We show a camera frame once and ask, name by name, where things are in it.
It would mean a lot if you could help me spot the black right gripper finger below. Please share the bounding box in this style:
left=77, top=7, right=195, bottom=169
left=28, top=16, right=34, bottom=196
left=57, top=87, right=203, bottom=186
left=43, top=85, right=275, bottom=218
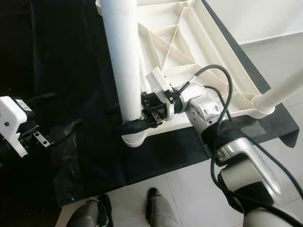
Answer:
left=121, top=118, right=154, bottom=137

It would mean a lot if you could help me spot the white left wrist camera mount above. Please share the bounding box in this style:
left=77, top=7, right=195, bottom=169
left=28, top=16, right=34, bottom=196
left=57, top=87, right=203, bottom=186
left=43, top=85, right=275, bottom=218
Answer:
left=0, top=96, right=35, bottom=157

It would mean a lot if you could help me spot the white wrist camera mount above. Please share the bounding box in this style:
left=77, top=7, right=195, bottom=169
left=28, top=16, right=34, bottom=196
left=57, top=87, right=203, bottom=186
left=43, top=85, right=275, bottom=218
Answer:
left=144, top=67, right=180, bottom=114
left=0, top=96, right=35, bottom=157

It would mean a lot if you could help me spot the grey robot left leg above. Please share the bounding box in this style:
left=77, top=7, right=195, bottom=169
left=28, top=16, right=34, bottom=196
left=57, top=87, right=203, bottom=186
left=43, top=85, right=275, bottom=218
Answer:
left=71, top=196, right=114, bottom=227

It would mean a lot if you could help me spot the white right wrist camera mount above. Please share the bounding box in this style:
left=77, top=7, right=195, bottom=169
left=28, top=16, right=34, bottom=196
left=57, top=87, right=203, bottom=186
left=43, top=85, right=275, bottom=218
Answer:
left=144, top=67, right=180, bottom=114

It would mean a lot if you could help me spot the grey robot leg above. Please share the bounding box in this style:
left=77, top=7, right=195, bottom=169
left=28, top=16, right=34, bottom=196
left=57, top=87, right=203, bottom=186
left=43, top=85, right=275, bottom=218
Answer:
left=146, top=188, right=183, bottom=227
left=71, top=196, right=114, bottom=227

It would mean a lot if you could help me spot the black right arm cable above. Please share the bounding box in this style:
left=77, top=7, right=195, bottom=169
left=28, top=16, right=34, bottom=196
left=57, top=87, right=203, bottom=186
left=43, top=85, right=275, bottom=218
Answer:
left=175, top=65, right=303, bottom=213

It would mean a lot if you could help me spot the grey robot right leg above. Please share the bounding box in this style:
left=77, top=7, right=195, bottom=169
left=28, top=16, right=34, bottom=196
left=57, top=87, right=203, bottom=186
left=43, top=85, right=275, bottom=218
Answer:
left=146, top=188, right=183, bottom=227

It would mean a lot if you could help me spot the black tablecloth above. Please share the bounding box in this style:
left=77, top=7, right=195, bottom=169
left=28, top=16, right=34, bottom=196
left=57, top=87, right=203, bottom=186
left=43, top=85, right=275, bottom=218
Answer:
left=0, top=0, right=303, bottom=206

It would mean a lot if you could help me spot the white plastic children table top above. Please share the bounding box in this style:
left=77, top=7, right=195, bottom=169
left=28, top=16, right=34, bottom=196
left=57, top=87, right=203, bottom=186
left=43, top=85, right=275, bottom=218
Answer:
left=96, top=0, right=277, bottom=147

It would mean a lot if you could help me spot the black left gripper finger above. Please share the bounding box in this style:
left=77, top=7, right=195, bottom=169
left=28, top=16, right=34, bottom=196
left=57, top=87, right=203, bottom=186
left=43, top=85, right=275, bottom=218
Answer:
left=50, top=118, right=83, bottom=142
left=28, top=93, right=57, bottom=105

